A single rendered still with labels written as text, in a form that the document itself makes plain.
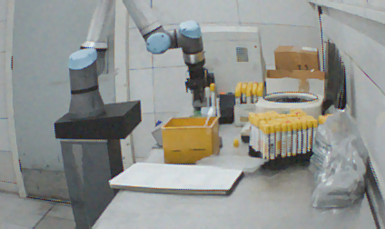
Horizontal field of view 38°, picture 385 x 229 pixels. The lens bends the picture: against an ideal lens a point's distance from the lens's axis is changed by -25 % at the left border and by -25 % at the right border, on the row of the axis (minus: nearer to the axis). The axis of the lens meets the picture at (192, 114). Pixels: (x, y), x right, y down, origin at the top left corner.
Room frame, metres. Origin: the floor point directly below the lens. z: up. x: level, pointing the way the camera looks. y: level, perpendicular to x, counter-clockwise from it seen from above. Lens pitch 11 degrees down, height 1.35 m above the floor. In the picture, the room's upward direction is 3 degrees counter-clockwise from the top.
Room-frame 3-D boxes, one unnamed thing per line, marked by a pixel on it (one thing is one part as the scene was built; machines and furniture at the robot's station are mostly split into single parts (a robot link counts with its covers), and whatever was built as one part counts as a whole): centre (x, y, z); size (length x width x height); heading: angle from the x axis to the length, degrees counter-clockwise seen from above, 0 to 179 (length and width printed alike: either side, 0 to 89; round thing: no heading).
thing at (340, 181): (1.37, -0.35, 0.94); 0.20 x 0.17 x 0.14; 153
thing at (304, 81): (2.45, -0.41, 0.95); 0.29 x 0.25 x 0.15; 82
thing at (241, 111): (2.38, -0.20, 0.91); 0.20 x 0.10 x 0.07; 172
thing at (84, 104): (2.29, 0.37, 0.99); 0.15 x 0.15 x 0.10
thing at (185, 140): (1.90, 0.01, 0.92); 0.13 x 0.13 x 0.10; 80
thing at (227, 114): (2.43, -0.10, 0.93); 0.17 x 0.09 x 0.11; 170
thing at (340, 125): (1.56, -0.39, 0.97); 0.26 x 0.17 x 0.19; 8
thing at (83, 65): (2.30, 0.38, 1.11); 0.13 x 0.12 x 0.14; 177
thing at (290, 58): (3.13, -0.53, 0.97); 0.31 x 0.23 x 0.18; 165
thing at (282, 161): (1.78, -0.25, 0.89); 0.17 x 0.09 x 0.02; 99
